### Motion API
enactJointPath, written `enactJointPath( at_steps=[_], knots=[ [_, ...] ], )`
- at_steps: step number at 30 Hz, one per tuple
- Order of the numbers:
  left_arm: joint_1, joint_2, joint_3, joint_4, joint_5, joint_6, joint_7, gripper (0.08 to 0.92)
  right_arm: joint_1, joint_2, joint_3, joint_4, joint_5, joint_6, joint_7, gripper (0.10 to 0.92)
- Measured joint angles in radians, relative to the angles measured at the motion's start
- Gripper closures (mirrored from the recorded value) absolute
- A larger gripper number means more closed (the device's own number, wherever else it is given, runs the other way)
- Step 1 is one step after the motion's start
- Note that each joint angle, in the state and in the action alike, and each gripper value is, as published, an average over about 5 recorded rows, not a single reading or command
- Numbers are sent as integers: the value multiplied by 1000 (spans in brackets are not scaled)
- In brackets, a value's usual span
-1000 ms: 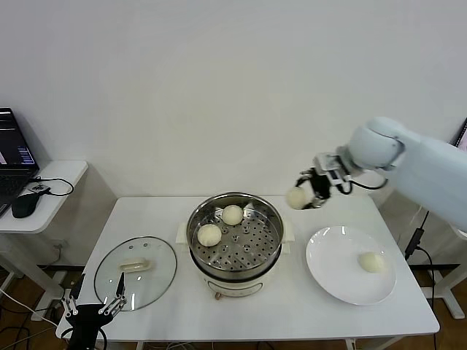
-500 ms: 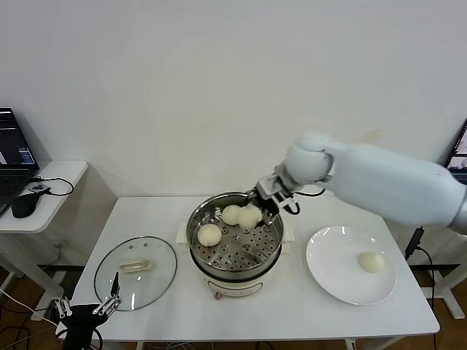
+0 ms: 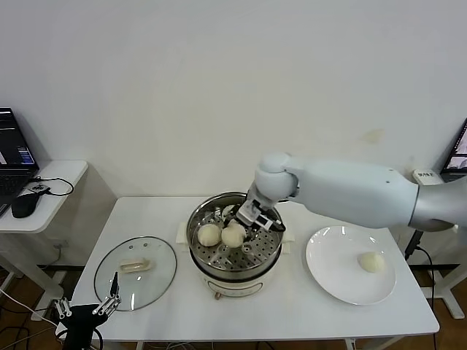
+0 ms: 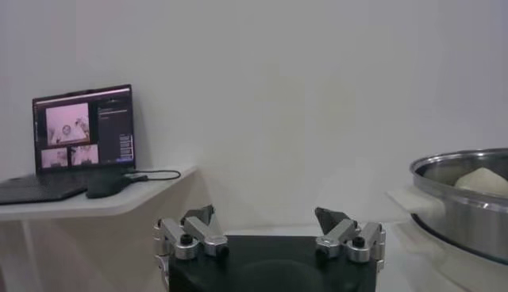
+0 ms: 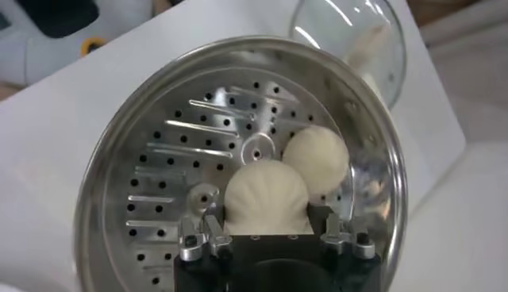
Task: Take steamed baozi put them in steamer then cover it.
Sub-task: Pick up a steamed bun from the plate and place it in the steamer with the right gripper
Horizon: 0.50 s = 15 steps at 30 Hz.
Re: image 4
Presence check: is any white side table rounded top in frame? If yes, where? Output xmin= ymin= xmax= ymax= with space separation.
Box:
xmin=0 ymin=164 xmax=198 ymax=292

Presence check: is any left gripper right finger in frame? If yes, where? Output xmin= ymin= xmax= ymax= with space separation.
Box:
xmin=314 ymin=206 xmax=387 ymax=263

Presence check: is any black computer mouse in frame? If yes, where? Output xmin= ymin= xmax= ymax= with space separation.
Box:
xmin=85 ymin=173 xmax=134 ymax=199

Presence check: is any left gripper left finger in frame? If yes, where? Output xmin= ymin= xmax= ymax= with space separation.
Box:
xmin=153 ymin=204 xmax=230 ymax=261

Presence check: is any white steamed baozi bun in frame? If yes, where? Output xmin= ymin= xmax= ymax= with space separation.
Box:
xmin=454 ymin=166 xmax=508 ymax=198

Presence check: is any black usb hub with cable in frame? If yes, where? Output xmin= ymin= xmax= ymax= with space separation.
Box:
xmin=118 ymin=168 xmax=182 ymax=184

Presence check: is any perforated steel steamer basket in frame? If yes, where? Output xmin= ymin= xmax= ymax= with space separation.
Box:
xmin=387 ymin=148 xmax=508 ymax=265

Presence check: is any black laptop with dark screen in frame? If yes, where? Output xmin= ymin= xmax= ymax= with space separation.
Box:
xmin=0 ymin=83 xmax=137 ymax=206

